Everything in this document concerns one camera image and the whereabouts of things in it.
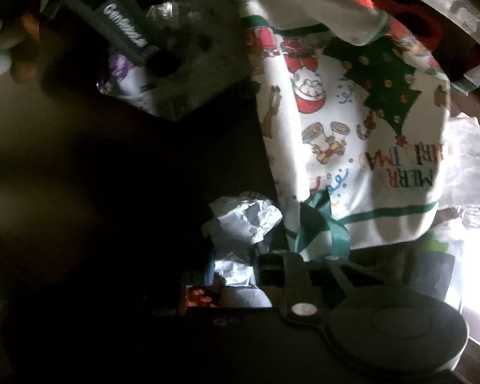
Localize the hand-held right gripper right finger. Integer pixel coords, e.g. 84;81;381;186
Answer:
258;250;385;325

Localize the white paper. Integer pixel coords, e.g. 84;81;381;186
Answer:
201;195;284;289

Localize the purple and white packet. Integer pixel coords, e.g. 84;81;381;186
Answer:
97;45;157;113

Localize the grey plush toy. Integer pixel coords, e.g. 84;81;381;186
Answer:
150;0;260;123

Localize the green ribbon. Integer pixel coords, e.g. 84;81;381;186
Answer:
295;189;351;261

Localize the red plastic bag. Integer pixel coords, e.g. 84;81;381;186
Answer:
337;0;444;54

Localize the white festive printed cloth bag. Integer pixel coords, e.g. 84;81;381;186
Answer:
241;0;452;257

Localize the person's left hand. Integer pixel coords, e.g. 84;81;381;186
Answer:
9;10;41;85

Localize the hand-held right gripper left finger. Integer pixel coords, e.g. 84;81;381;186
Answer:
181;247;217;309

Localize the red patterned wrapper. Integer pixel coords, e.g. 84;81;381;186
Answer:
184;284;221;308

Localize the dark green container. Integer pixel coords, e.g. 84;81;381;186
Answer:
407;247;457;302

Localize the clear plastic bag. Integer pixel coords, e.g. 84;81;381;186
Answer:
434;114;480;228

